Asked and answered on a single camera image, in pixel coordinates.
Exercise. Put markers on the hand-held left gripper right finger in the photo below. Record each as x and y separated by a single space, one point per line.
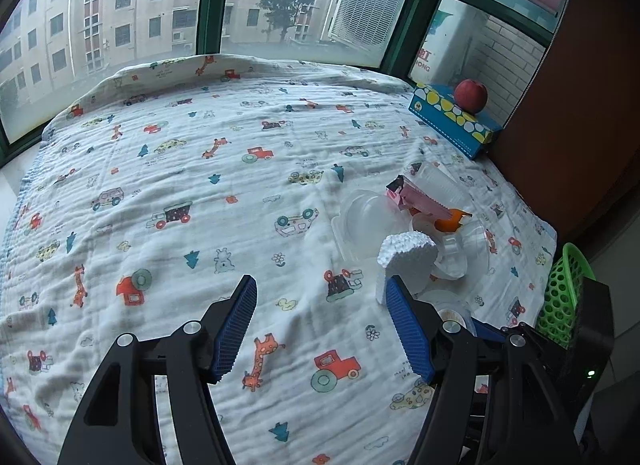
410 331

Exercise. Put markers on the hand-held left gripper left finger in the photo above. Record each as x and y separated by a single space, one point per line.
235 326

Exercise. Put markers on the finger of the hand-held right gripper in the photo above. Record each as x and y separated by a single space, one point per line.
487 331

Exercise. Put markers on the clear round plastic lid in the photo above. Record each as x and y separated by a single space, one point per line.
452 314

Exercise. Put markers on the green mesh plastic basket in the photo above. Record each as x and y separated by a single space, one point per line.
560 295

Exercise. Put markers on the white foam piece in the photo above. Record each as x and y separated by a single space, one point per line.
405 257

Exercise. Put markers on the small clear jelly cup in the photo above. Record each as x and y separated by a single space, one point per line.
450 265
470 241

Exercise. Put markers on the orange snack wrapper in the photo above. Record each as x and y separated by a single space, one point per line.
450 221

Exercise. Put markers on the pink snack wrapper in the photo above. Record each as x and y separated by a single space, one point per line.
415 200

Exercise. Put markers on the printed cartoon blanket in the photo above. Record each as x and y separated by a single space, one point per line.
200 155

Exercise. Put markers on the brown wooden cabinet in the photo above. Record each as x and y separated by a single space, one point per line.
575 120

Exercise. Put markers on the blue dotted tissue box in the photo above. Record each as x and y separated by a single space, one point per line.
452 117

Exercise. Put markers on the red apple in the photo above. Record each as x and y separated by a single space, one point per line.
471 95

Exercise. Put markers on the white printed panel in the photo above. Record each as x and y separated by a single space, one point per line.
442 45

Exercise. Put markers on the outdoor air conditioner unit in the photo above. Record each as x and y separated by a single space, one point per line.
367 7

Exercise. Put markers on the apartment building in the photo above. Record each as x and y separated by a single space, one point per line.
125 5

